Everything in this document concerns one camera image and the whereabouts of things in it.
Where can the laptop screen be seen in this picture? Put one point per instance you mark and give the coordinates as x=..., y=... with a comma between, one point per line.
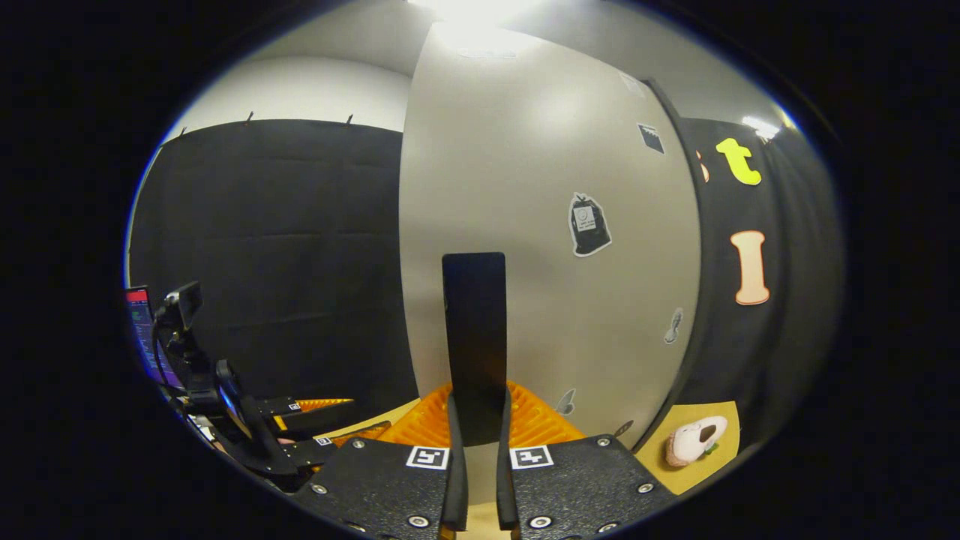
x=142, y=330

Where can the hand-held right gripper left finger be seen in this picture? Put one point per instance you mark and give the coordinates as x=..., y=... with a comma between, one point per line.
x=454, y=480

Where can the grey cabinet door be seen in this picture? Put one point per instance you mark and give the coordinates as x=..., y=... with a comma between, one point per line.
x=525, y=187

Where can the black backdrop cloth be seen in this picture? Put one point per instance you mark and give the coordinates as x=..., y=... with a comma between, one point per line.
x=285, y=262

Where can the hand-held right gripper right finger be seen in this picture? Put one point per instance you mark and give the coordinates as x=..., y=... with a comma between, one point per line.
x=506, y=480

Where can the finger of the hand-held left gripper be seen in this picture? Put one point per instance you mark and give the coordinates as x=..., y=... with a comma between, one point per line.
x=315, y=419
x=304, y=452

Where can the ceiling light panel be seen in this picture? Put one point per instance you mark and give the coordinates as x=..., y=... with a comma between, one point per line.
x=761, y=127
x=472, y=15

